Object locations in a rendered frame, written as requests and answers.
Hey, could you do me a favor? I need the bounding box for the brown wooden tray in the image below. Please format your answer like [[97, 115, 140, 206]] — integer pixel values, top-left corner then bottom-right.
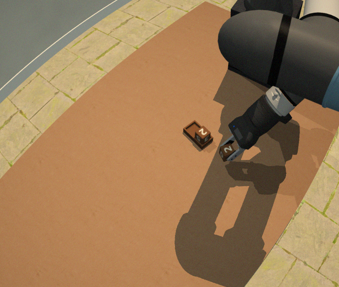
[[183, 120, 213, 149]]

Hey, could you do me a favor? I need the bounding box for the brown calendar cube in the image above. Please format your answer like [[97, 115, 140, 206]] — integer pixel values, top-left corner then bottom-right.
[[195, 126, 211, 144], [219, 143, 235, 162]]

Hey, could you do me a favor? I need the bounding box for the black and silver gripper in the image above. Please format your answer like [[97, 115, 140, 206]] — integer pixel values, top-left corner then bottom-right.
[[220, 86, 295, 161]]

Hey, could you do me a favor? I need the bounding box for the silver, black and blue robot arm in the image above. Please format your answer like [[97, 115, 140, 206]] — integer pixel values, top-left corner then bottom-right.
[[218, 0, 339, 112]]

